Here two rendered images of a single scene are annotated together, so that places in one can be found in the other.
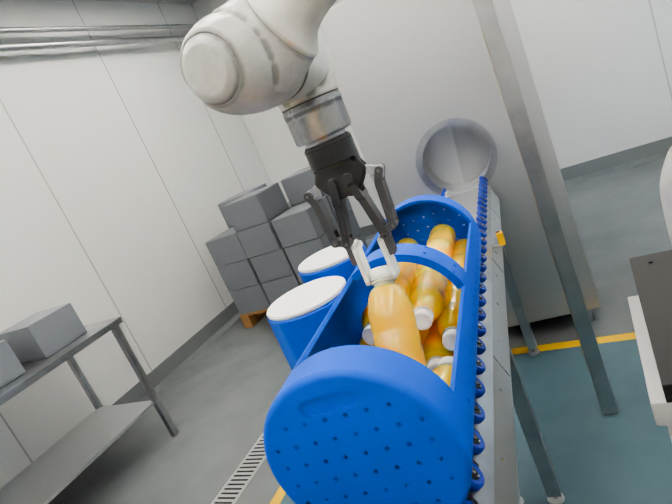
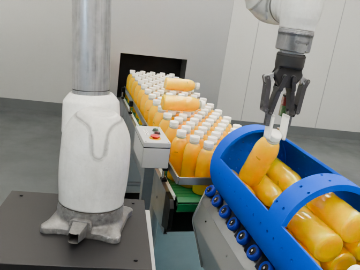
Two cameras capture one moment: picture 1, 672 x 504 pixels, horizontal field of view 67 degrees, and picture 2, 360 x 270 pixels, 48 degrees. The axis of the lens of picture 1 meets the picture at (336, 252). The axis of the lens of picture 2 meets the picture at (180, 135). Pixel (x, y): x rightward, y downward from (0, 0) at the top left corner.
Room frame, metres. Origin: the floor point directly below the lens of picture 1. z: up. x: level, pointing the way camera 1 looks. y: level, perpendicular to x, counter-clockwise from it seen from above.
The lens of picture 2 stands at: (1.44, -0.94, 1.56)
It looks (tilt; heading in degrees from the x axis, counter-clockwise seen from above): 17 degrees down; 140
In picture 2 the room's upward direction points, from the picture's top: 8 degrees clockwise
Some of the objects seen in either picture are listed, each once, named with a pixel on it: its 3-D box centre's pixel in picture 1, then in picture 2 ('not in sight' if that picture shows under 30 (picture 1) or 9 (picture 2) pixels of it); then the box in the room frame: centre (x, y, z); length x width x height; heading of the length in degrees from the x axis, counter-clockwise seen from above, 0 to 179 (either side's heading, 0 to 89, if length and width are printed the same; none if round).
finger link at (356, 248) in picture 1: (362, 262); (283, 126); (0.78, -0.03, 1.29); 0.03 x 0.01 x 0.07; 157
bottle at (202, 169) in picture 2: not in sight; (204, 169); (0.40, 0.06, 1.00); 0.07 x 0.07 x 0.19
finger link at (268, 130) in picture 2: (388, 255); (269, 126); (0.76, -0.07, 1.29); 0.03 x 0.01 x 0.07; 157
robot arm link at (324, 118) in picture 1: (318, 121); (293, 42); (0.77, -0.05, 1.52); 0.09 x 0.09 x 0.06
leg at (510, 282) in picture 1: (516, 301); not in sight; (2.39, -0.75, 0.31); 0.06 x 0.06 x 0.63; 67
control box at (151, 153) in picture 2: not in sight; (151, 145); (0.24, -0.09, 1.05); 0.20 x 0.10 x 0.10; 157
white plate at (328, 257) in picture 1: (330, 255); not in sight; (1.96, 0.03, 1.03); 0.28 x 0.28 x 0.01
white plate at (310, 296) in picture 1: (306, 297); not in sight; (1.58, 0.15, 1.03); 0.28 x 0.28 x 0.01
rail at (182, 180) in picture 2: not in sight; (229, 181); (0.47, 0.13, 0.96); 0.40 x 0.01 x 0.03; 67
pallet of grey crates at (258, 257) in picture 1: (288, 244); not in sight; (4.81, 0.40, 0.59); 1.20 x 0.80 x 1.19; 60
